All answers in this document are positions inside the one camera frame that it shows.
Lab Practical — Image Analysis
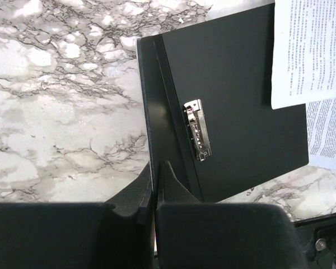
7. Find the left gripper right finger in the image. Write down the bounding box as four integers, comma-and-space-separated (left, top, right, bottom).
157, 161, 202, 209

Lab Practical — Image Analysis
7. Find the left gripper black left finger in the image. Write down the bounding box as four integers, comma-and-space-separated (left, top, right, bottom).
104, 164, 152, 224

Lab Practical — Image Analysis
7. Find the grey black file folder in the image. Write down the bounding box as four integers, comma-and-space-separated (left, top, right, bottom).
137, 4, 309, 202

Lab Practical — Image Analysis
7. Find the printed paper sheet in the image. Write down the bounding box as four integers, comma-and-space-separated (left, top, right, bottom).
271, 0, 336, 109
306, 98, 336, 170

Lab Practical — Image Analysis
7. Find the silver folder clip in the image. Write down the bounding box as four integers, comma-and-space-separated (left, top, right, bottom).
184, 99, 212, 161

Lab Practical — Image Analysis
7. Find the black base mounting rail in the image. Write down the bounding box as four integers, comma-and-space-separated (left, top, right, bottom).
294, 213, 336, 269

